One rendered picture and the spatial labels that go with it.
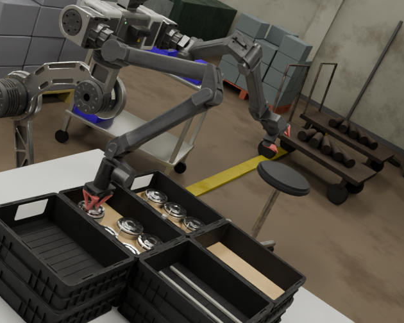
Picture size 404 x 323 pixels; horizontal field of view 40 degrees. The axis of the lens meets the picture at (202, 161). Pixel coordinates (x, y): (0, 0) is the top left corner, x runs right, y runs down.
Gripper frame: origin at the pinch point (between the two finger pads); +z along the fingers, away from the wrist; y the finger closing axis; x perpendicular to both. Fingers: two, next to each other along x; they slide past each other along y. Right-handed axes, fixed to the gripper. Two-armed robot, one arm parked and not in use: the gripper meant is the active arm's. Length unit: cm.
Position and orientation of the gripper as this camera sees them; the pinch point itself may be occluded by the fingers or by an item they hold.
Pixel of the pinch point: (92, 206)
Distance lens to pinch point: 205.9
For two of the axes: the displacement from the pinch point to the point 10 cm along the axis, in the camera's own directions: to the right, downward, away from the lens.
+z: -3.9, 8.3, 3.9
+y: 5.3, -1.4, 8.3
